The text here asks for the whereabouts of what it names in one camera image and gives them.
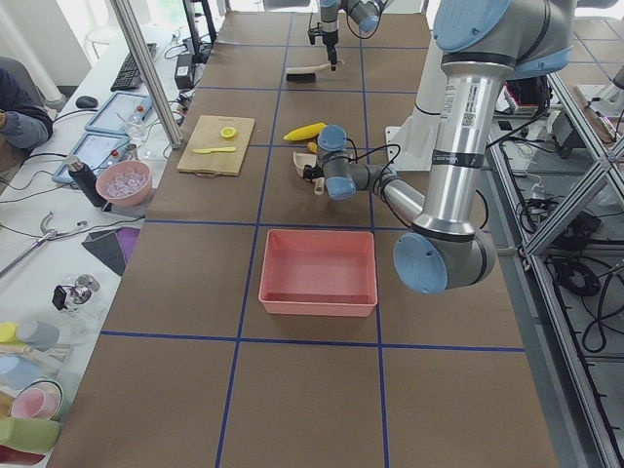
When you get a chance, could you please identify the blue teach pendant near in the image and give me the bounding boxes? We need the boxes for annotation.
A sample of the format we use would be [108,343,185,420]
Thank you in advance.
[70,133,130,176]

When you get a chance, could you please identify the black power adapter box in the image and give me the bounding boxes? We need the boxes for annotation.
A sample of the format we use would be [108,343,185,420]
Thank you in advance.
[175,54,195,90]

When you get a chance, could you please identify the yellow plastic toy knife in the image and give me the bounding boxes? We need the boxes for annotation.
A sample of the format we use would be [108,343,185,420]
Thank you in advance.
[192,146,237,154]

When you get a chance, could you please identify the stack of pastel cups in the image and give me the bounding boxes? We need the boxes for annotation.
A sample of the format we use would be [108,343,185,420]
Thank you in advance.
[1,322,63,467]

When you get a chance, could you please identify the blue teach pendant far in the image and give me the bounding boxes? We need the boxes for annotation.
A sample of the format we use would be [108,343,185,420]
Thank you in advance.
[84,91,152,135]

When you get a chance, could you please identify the seated person dark sleeve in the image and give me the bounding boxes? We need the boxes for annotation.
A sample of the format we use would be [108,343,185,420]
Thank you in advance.
[1,68,53,173]

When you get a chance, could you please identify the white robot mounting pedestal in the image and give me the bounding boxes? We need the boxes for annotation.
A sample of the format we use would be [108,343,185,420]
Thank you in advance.
[385,38,447,172]

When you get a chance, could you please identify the pink plastic bin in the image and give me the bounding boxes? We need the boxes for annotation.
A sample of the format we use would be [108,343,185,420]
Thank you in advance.
[258,229,377,318]

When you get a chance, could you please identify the pink bowl with wrappers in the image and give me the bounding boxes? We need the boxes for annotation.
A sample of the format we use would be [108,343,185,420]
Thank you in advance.
[96,160,152,207]

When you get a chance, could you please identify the blue teach pendant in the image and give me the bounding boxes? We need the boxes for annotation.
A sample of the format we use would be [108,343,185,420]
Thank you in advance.
[84,91,152,135]
[70,133,130,176]

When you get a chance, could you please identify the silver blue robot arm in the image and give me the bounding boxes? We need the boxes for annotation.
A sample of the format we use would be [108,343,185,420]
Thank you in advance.
[307,1,576,293]
[307,0,387,71]

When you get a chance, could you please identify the beige hand brush black bristles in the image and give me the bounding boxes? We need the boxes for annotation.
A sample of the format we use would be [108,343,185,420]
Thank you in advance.
[286,59,345,83]

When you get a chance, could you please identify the black computer keyboard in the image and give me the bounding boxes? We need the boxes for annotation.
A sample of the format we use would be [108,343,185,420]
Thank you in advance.
[110,53,143,92]

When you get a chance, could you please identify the black computer mouse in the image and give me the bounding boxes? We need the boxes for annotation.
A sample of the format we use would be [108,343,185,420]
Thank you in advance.
[75,96,98,109]

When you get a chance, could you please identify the yellow toy corn cob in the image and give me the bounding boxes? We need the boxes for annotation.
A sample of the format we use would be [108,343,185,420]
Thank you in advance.
[283,122,327,141]

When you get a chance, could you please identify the bamboo cutting board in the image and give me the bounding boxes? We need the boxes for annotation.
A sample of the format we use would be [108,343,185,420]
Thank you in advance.
[176,115,255,176]

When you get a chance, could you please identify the black water bottle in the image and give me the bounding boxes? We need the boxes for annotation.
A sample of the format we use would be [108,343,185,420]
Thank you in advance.
[65,155,106,208]

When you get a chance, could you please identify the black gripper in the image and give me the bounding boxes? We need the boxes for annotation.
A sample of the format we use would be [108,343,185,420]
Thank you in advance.
[302,165,323,182]
[307,26,338,71]

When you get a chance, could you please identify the aluminium frame post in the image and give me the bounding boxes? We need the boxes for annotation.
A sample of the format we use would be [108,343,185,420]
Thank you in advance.
[110,0,183,149]

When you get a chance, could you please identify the yellow toy lemon slice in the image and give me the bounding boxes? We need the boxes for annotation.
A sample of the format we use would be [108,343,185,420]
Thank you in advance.
[219,126,237,139]

